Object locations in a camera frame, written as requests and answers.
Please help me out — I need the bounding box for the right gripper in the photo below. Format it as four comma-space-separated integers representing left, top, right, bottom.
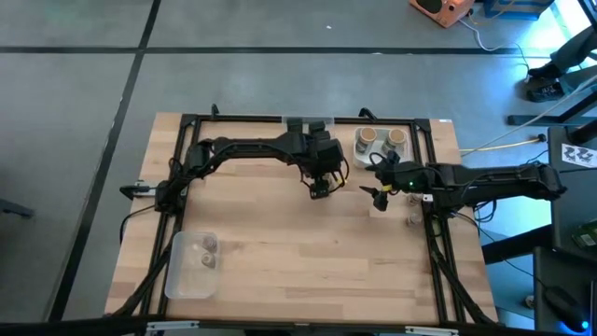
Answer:
358, 149, 437, 195

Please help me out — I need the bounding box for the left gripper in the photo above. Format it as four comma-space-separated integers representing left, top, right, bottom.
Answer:
287, 132, 347, 179

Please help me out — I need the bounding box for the white plastic bin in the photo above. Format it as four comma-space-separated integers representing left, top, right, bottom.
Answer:
352, 125, 411, 170

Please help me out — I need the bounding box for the black desk foot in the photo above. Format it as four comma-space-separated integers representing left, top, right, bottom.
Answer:
479, 223, 554, 265
507, 91, 597, 127

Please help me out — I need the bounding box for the large clear plastic bin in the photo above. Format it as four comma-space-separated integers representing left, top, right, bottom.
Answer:
163, 231, 223, 300

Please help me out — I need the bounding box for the orange box device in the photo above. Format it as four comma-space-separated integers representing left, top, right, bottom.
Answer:
409, 0, 477, 29

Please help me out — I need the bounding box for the person's shoe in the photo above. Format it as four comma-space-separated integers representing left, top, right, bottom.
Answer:
525, 78, 565, 102
527, 63, 563, 80

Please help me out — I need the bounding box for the black low desk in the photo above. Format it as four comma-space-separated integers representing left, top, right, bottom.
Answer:
534, 246, 597, 335

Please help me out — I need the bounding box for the white printed sheet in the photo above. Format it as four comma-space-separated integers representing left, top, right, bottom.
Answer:
561, 143, 597, 169

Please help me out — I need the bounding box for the green circuit board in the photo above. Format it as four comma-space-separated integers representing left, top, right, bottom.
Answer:
571, 218, 597, 249

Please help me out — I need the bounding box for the black computer mouse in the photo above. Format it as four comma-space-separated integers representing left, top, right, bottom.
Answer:
543, 285, 591, 333

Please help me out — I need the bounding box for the blue box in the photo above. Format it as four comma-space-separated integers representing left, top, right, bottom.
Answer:
482, 0, 556, 22

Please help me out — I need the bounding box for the person's leg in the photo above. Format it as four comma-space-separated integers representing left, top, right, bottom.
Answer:
549, 25, 597, 71
559, 64, 597, 94

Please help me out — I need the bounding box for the black rig crossbar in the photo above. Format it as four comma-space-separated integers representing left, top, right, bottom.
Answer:
0, 315, 597, 336

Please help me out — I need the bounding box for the black floor object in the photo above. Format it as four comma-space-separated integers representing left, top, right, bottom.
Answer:
0, 198, 35, 219

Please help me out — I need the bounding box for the black aluminium table frame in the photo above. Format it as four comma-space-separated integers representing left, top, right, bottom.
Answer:
104, 107, 499, 328

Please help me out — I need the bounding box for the yellow cable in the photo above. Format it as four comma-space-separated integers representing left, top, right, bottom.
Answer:
459, 133, 548, 155

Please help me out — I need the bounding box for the white floor cable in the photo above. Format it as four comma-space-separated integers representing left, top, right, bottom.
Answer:
459, 17, 521, 53

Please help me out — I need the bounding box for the black side bracket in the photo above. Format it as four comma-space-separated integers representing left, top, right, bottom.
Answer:
118, 180, 159, 201

